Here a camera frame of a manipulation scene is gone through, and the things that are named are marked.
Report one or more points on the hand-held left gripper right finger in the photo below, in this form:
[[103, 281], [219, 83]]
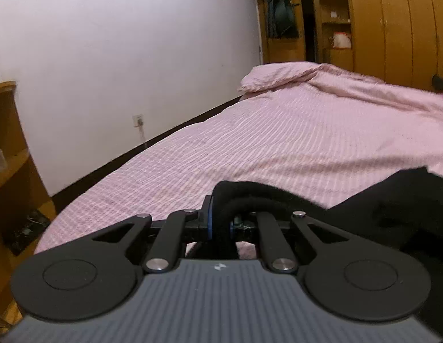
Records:
[[232, 229]]

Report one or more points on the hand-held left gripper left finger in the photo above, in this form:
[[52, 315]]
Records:
[[208, 221]]

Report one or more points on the black garment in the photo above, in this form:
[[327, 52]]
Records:
[[385, 203]]

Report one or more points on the pink checked bed sheet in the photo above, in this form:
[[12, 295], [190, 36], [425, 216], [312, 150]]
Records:
[[260, 143]]

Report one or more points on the pink checked quilt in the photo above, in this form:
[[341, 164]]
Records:
[[314, 77]]

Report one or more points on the dark flat object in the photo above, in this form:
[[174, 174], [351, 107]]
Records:
[[28, 229]]

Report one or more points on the wooden bedside shelf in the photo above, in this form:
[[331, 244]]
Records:
[[14, 185]]

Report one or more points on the dark hanging jackets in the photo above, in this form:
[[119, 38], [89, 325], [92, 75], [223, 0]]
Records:
[[282, 10]]

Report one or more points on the wooden open shelf unit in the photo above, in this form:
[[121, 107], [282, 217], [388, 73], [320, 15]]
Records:
[[334, 25]]

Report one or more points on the small black hanging bag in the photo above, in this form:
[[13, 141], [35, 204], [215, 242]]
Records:
[[438, 82]]

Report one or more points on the wooden wardrobe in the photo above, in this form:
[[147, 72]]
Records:
[[400, 25]]

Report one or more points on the dark bed frame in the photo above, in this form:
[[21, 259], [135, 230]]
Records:
[[142, 148]]

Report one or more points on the white wall socket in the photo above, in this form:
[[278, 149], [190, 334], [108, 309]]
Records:
[[137, 119]]

